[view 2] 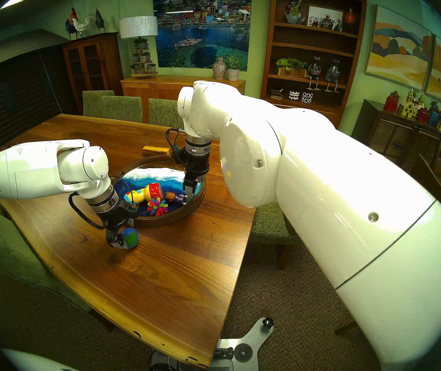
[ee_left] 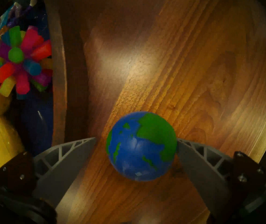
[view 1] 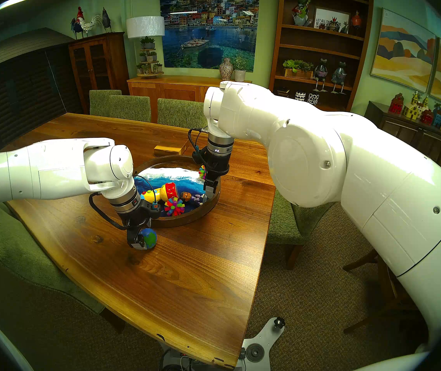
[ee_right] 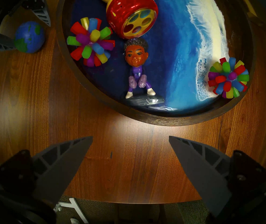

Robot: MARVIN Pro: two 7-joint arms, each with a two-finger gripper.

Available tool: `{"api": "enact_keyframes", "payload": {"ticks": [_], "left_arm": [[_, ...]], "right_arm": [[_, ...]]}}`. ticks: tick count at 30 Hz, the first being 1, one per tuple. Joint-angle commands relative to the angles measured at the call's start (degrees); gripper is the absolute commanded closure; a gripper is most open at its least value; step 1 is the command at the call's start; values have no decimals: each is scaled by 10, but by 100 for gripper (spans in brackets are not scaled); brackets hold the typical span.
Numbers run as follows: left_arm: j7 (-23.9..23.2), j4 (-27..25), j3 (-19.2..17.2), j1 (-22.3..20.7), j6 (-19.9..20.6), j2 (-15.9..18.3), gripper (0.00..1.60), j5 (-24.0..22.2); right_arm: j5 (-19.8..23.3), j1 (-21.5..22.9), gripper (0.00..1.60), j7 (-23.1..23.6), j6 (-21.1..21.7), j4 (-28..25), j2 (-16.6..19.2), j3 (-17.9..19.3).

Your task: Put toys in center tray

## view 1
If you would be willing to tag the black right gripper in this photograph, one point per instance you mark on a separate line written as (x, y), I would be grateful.
(216, 165)

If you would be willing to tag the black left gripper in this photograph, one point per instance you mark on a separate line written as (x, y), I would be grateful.
(139, 217)

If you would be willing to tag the blue green globe ball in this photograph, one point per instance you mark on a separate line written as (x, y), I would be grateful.
(150, 239)

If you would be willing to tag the purple suit toy figure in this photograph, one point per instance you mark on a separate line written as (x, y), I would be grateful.
(185, 196)

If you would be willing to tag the red yellow toy flashlight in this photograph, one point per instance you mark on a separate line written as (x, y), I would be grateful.
(168, 191)

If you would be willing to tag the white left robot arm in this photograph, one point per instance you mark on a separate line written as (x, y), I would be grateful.
(50, 169)

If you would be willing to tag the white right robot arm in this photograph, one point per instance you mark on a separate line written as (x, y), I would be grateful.
(340, 173)

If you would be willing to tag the round wooden blue resin tray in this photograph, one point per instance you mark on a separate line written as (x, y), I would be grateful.
(197, 215)

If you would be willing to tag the multicolour spiky ball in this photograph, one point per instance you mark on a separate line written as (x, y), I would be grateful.
(202, 172)
(174, 207)

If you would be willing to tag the small wooden block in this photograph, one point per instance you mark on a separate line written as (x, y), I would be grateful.
(168, 150)

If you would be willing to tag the green upholstered chair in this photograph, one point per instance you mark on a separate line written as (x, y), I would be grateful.
(102, 101)
(19, 246)
(179, 113)
(286, 227)
(131, 108)

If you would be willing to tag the wooden sideboard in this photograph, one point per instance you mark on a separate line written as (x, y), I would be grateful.
(174, 90)

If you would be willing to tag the plant in white pot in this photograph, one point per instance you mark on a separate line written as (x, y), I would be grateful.
(240, 74)

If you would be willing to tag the small stack of books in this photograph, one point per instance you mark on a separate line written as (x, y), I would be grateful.
(283, 92)

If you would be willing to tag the patterned ceramic vase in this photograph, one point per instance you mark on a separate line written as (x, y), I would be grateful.
(226, 70)

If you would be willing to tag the black white striped cup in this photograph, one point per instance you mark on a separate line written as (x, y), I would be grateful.
(300, 97)

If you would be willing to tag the black white circle cup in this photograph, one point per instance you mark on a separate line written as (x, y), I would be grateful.
(313, 99)

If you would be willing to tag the tiered plant stand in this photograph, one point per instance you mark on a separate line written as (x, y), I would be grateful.
(149, 61)

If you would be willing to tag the succulent planter box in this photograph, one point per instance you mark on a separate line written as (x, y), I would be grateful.
(298, 70)

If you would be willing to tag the standing frog figurine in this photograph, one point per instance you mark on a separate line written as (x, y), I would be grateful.
(320, 72)
(338, 76)

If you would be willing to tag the harbour town painting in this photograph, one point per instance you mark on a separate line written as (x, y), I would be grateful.
(210, 30)

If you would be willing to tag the glass door wooden cabinet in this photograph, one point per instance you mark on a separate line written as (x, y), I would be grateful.
(96, 68)

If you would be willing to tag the white lamp shade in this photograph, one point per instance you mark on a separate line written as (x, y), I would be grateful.
(145, 27)

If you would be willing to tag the tall wooden bookshelf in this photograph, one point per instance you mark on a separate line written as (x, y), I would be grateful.
(321, 43)

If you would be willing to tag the dark window shutters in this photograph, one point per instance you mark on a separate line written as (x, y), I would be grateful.
(19, 88)

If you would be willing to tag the colourful frog figure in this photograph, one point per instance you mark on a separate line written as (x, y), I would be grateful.
(301, 12)

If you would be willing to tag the black bird figurine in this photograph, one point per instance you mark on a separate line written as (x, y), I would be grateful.
(106, 20)

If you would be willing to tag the dark wooden console table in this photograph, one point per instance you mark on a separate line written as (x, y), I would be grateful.
(406, 136)

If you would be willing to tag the white rooster figurine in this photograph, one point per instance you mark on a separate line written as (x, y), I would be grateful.
(87, 24)

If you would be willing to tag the framed text sign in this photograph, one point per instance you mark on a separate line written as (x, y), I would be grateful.
(330, 15)

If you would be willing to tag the dark blue bird figurine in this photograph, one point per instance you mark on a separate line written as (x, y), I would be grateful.
(75, 29)

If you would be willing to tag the yellow church house figurine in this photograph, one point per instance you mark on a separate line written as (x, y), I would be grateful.
(413, 110)

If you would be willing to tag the red round ornament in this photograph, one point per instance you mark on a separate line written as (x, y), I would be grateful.
(356, 20)

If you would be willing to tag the small red house figurine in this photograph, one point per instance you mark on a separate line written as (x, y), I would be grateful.
(427, 118)

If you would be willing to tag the large landscape painting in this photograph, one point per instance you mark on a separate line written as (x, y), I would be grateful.
(402, 51)

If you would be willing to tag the blue house figurine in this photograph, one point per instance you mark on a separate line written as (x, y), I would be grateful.
(439, 117)

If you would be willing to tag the ceiling light panel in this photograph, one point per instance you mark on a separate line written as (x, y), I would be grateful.
(15, 2)

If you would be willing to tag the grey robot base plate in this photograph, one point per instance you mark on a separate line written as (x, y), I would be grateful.
(259, 347)

